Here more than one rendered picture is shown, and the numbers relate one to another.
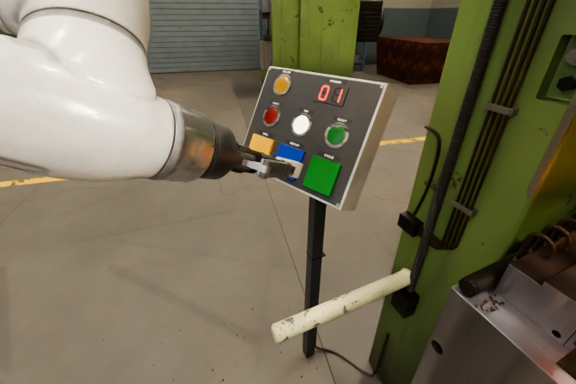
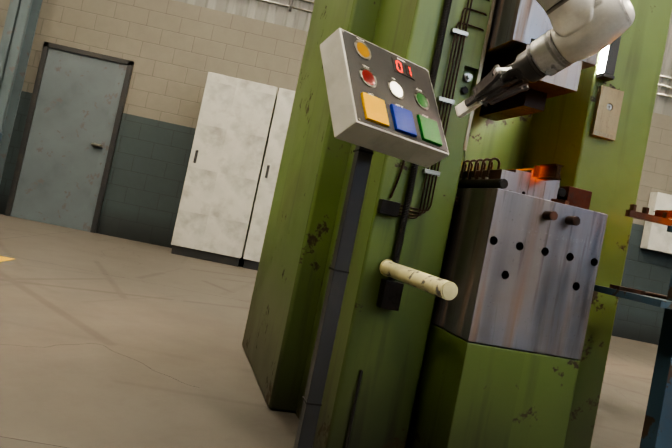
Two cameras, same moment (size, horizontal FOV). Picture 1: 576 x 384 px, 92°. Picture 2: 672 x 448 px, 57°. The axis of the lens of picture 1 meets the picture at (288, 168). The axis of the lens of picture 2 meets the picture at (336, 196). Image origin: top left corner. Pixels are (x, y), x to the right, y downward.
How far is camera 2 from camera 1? 1.71 m
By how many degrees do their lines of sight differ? 83
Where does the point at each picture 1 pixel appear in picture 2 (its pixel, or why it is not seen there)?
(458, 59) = not seen: hidden behind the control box
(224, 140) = not seen: hidden behind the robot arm
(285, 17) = not seen: outside the picture
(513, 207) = (457, 161)
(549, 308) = (519, 181)
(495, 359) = (523, 212)
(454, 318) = (502, 207)
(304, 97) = (386, 66)
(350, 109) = (419, 82)
